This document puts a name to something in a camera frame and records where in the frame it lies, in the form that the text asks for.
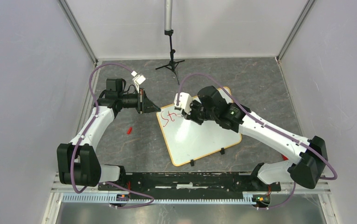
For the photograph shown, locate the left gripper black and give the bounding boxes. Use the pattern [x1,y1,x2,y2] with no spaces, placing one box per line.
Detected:
[118,88,161,114]

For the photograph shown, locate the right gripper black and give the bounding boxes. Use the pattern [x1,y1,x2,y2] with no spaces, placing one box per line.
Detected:
[182,98,217,125]

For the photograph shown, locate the whiteboard with yellow edge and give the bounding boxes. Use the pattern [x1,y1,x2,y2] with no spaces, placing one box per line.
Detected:
[156,104,242,167]

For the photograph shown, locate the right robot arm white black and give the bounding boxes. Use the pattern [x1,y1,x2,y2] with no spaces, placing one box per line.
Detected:
[174,86,328,190]

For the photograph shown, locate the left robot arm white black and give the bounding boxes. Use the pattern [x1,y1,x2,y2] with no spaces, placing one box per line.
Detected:
[57,75,161,190]

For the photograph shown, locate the black tripod stand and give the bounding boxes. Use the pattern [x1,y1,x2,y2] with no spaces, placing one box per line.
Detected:
[155,0,185,85]

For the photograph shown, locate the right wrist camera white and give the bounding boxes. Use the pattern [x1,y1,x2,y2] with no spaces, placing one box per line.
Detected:
[173,92,193,114]

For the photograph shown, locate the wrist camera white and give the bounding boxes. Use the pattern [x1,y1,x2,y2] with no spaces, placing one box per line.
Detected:
[131,71,146,93]
[173,92,193,114]

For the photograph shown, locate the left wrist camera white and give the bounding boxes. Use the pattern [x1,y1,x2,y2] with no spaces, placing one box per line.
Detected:
[131,71,146,93]

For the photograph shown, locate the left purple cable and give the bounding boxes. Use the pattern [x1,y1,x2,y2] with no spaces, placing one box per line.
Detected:
[69,63,156,210]

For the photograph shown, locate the purple cable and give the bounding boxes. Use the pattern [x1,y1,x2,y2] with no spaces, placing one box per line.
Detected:
[176,73,338,210]
[69,63,156,210]

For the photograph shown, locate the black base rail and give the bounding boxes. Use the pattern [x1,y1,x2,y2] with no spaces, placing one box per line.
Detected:
[115,172,281,200]

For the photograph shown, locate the white cable duct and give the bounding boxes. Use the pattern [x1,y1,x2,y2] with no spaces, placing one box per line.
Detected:
[60,191,260,205]

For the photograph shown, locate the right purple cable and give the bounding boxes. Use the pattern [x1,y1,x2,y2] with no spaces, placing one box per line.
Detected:
[176,73,338,210]

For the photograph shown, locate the left aluminium frame post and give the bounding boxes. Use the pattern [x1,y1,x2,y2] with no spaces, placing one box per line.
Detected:
[57,0,98,65]

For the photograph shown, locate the aluminium frame post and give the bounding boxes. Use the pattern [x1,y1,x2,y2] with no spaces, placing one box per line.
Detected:
[57,0,98,65]
[276,0,316,64]

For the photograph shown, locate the right aluminium frame post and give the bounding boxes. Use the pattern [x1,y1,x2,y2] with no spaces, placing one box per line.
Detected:
[276,0,316,64]

